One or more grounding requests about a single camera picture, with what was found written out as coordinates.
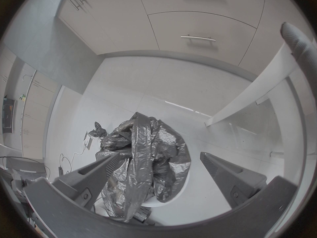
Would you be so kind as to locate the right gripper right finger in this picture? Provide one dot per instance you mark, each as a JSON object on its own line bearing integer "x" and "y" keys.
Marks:
{"x": 235, "y": 182}

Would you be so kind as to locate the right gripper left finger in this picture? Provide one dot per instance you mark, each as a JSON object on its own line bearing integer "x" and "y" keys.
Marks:
{"x": 91, "y": 177}

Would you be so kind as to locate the black plastic bag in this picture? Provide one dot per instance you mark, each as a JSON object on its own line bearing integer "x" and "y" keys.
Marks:
{"x": 146, "y": 152}

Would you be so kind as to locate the crumpled black plastic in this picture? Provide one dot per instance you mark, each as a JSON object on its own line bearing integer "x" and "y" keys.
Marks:
{"x": 97, "y": 131}

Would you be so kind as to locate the white trash bin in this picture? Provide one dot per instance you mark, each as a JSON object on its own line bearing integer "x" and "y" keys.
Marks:
{"x": 148, "y": 204}

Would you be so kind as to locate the pale tall cabinet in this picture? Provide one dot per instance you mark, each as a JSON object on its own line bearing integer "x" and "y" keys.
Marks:
{"x": 37, "y": 103}

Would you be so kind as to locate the beige cabinet with drawers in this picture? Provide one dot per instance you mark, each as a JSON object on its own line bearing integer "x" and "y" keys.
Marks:
{"x": 198, "y": 9}

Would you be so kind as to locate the grey chair white frame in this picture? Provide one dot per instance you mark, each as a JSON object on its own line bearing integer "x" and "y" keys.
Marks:
{"x": 250, "y": 100}

